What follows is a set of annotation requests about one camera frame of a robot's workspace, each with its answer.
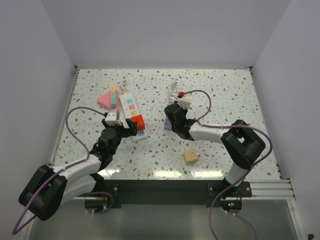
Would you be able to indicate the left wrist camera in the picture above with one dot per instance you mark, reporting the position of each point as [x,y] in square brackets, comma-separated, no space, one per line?
[112,118]

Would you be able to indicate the aluminium frame rail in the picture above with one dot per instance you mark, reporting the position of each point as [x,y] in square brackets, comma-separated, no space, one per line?
[272,189]

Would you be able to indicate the purple power strip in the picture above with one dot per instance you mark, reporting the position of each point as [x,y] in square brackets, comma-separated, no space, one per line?
[167,124]

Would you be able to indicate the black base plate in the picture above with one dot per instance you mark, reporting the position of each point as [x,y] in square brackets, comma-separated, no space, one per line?
[161,192]

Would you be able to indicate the tan cube plug adapter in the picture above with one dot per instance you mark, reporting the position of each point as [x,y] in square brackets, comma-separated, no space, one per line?
[191,156]

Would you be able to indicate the white multicolour power strip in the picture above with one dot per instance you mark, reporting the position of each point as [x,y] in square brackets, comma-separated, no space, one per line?
[130,109]

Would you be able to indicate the pink triangular power strip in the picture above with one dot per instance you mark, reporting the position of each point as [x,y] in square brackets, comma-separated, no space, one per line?
[110,100]

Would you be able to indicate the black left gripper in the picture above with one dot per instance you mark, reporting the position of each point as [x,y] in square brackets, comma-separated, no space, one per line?
[126,132]

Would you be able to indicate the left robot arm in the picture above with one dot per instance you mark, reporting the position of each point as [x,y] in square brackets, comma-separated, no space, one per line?
[47,188]

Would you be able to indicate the red cube plug adapter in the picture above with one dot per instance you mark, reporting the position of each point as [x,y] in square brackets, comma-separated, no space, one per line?
[140,122]

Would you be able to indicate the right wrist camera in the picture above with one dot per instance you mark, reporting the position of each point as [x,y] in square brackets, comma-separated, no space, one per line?
[184,100]

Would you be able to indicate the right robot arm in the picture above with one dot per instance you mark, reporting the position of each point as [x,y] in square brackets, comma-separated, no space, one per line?
[241,142]

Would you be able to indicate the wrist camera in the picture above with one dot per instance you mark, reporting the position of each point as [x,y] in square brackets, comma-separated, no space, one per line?
[112,118]
[184,100]

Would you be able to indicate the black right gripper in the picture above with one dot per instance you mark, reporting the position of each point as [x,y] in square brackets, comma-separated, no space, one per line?
[184,110]

